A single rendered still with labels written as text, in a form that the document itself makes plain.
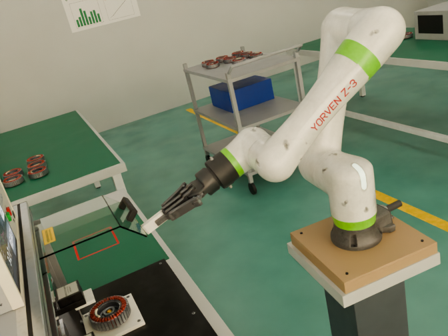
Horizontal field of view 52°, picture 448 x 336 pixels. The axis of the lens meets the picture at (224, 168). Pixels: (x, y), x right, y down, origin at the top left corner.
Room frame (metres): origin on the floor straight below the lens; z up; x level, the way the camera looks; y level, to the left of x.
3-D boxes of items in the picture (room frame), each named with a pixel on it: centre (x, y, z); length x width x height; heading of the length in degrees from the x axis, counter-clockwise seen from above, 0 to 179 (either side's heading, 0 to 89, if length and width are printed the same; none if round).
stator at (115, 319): (1.07, 0.40, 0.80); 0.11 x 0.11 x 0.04
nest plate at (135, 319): (1.07, 0.40, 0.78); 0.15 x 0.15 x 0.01; 20
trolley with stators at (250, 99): (3.67, -0.30, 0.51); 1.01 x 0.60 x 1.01; 20
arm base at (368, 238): (1.19, -0.39, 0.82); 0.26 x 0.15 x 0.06; 111
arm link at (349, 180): (1.18, -0.33, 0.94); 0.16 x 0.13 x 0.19; 16
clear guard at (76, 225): (1.12, 0.43, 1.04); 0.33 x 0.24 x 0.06; 110
